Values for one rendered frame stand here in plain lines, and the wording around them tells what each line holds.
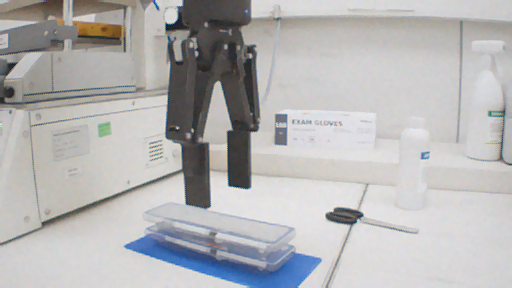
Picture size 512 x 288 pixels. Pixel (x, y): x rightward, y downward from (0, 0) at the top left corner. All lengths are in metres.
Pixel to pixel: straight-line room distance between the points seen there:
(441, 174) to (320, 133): 0.29
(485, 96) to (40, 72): 0.80
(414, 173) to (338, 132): 0.31
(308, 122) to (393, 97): 0.28
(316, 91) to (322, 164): 0.35
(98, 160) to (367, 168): 0.49
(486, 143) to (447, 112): 0.25
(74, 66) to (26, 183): 0.19
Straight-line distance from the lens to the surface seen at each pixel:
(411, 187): 0.68
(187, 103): 0.40
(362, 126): 0.93
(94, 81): 0.68
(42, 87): 0.61
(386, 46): 1.12
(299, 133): 0.95
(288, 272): 0.46
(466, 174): 0.83
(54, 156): 0.62
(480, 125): 0.90
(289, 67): 1.16
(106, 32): 0.80
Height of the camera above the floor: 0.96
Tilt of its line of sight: 10 degrees down
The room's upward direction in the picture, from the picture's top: straight up
